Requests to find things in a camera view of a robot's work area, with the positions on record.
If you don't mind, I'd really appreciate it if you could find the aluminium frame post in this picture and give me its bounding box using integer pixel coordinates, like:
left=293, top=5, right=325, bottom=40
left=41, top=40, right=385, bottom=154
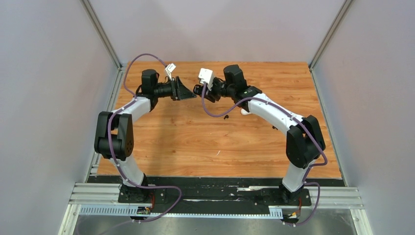
left=80, top=0, right=122, bottom=71
left=308, top=0, right=354, bottom=71

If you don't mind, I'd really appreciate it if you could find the left aluminium frame post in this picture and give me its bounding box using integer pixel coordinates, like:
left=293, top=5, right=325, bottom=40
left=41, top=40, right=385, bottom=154
left=80, top=0, right=122, bottom=71

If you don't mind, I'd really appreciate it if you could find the aluminium front rail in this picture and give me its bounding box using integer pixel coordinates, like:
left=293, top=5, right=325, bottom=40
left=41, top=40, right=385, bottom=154
left=69, top=183, right=365, bottom=210

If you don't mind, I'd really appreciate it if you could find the white slotted cable duct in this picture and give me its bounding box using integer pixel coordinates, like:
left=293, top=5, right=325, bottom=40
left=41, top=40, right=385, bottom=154
left=79, top=207, right=284, bottom=219

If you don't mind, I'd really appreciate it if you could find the black earbud charging case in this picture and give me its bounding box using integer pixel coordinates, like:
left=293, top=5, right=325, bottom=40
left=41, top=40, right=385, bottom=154
left=193, top=85, right=204, bottom=96

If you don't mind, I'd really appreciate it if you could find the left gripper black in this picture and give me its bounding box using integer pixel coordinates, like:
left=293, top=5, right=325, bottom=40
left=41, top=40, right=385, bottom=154
left=154, top=77, right=196, bottom=101

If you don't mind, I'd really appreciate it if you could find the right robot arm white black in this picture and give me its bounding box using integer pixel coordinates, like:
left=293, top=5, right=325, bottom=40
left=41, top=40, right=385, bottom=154
left=193, top=65, right=327, bottom=205

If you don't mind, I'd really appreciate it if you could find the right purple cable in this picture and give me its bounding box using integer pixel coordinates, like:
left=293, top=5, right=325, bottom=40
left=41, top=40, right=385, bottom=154
left=201, top=82, right=328, bottom=227

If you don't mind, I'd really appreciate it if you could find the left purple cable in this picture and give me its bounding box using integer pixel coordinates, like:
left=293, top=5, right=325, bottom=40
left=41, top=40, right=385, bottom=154
left=107, top=53, right=184, bottom=224

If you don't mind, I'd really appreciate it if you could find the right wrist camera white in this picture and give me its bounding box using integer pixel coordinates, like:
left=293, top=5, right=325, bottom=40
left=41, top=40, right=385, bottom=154
left=198, top=68, right=215, bottom=91

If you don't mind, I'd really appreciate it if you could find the white earbud charging case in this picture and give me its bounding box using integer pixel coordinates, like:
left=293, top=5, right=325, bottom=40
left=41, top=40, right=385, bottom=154
left=240, top=109, right=251, bottom=116

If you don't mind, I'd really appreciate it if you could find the purple cable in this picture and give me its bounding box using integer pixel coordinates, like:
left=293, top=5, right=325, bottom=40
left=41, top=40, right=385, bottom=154
left=107, top=53, right=184, bottom=224
left=201, top=82, right=328, bottom=227

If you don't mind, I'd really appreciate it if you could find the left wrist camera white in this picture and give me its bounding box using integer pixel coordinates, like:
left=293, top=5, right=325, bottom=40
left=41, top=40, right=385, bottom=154
left=164, top=63, right=176, bottom=80

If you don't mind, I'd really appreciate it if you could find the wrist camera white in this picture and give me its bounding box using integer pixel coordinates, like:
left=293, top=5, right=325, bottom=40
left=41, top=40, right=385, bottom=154
left=164, top=63, right=176, bottom=80
left=198, top=68, right=215, bottom=91

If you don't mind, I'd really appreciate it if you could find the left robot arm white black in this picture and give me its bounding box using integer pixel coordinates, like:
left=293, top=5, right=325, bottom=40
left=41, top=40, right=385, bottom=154
left=94, top=69, right=196, bottom=202

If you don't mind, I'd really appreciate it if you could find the right aluminium frame post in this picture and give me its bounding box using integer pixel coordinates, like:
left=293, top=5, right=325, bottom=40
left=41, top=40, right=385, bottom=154
left=308, top=0, right=354, bottom=71

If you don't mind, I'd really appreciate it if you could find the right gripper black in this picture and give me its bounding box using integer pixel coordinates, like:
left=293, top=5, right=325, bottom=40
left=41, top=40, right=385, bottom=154
left=201, top=77, right=235, bottom=102

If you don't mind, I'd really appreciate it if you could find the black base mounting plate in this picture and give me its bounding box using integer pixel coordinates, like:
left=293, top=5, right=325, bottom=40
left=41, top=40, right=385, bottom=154
left=87, top=176, right=346, bottom=215

